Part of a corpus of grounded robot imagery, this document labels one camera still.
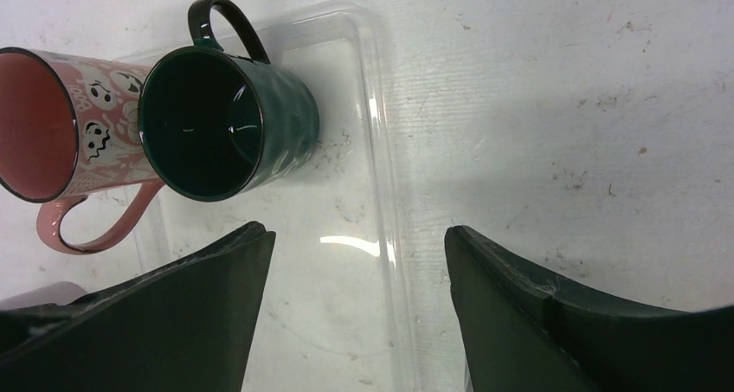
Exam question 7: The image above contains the dark green mug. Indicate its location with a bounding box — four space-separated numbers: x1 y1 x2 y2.
138 0 320 202

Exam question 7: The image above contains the clear plastic tray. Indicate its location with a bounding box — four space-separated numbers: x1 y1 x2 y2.
134 0 421 391

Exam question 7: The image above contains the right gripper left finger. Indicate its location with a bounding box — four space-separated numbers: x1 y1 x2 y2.
1 222 276 391

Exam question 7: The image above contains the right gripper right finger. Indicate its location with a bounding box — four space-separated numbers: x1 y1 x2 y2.
444 226 733 391

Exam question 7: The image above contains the pink ghost pattern mug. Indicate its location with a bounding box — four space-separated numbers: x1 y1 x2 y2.
1 47 163 255

